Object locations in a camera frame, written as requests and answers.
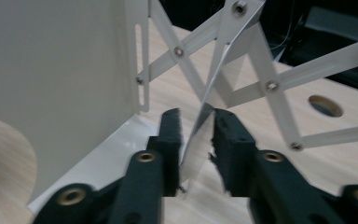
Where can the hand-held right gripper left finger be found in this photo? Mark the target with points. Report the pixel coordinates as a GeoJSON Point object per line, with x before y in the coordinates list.
{"type": "Point", "coordinates": [136, 186]}

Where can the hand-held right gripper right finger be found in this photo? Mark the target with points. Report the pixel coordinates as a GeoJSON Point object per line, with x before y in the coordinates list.
{"type": "Point", "coordinates": [273, 186]}

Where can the white expandable metal rack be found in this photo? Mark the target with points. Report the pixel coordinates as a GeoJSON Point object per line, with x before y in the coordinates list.
{"type": "Point", "coordinates": [59, 62]}

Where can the black folding chair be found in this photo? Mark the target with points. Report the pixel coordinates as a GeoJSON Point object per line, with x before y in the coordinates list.
{"type": "Point", "coordinates": [341, 21]}

